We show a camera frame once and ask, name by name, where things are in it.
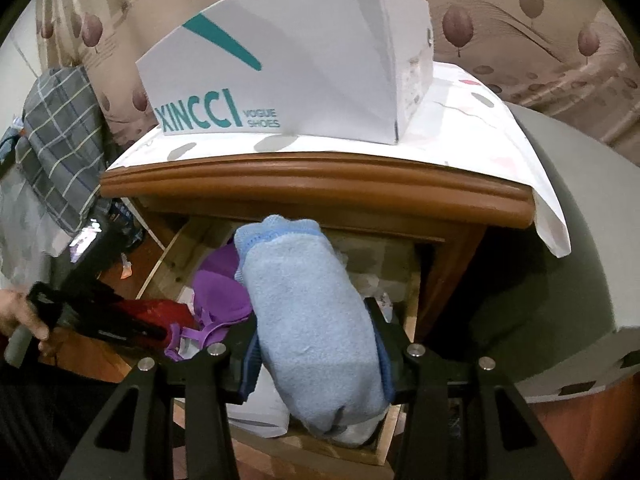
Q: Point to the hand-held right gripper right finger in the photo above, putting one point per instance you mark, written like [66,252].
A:
[395,360]

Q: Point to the brown wooden nightstand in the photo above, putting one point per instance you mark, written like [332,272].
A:
[300,185]

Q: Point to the red cloth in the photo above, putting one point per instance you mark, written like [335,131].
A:
[172,312]

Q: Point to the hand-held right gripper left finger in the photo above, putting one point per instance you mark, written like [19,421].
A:
[248,365]

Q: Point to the white shoe box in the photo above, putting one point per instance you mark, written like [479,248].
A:
[300,60]

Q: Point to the person's left hand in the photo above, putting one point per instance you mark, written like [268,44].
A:
[20,312]

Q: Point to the wooden drawer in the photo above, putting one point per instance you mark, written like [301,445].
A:
[413,300]

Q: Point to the purple bra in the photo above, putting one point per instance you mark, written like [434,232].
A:
[220,295]

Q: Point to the white cloth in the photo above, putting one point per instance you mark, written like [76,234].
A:
[260,412]

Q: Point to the light blue sock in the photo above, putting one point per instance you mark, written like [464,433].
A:
[310,320]

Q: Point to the person's dark trousers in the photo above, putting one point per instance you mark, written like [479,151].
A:
[40,420]

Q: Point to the small orange scrap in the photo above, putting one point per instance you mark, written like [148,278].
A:
[126,267]

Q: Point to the white paper cover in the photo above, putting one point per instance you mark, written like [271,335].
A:
[475,125]

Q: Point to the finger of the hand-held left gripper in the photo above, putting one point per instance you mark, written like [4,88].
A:
[125,327]

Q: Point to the grey plaid bedding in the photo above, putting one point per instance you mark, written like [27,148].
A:
[60,150]

